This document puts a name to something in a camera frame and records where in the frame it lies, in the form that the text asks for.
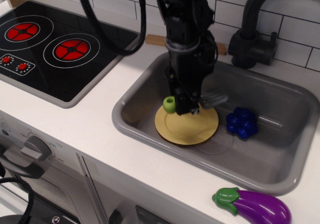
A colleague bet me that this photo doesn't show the black cable lower left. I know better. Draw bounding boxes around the black cable lower left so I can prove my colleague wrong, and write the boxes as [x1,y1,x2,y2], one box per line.
[0,176,34,224]

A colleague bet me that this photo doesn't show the grey oven door handle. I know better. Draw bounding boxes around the grey oven door handle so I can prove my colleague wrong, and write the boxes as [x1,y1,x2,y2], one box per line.
[0,143,46,179]

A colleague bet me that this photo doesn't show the green handled grey spatula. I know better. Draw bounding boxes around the green handled grey spatula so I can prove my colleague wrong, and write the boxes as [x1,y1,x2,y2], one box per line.
[162,89,229,114]

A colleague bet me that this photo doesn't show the grey oven knob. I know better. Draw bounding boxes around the grey oven knob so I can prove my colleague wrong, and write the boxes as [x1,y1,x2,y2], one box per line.
[21,136,52,161]

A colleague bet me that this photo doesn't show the grey sink basin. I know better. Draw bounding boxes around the grey sink basin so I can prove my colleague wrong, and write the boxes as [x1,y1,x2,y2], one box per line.
[112,54,320,195]

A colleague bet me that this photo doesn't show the black braided cable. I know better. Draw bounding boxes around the black braided cable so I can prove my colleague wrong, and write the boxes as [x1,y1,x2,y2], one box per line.
[75,0,147,56]

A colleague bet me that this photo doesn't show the yellow plate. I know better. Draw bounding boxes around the yellow plate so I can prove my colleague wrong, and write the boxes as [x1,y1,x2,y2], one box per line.
[154,106,219,145]

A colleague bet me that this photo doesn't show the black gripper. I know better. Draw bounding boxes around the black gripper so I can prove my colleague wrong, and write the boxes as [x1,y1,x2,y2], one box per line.
[166,39,217,115]

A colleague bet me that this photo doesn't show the black faucet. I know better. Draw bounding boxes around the black faucet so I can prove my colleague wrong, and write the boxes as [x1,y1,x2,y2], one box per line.
[228,0,278,69]

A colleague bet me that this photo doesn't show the blue toy grapes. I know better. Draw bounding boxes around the blue toy grapes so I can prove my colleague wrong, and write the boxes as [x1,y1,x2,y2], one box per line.
[226,107,258,139]

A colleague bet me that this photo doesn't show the wooden strip behind sink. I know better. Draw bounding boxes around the wooden strip behind sink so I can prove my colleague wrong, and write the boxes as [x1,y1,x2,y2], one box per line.
[145,34,227,56]

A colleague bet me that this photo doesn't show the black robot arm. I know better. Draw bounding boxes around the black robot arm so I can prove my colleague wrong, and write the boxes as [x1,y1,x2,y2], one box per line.
[157,0,219,115]

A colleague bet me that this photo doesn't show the purple toy eggplant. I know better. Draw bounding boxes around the purple toy eggplant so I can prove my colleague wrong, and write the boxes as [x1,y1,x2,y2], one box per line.
[212,187,292,223]

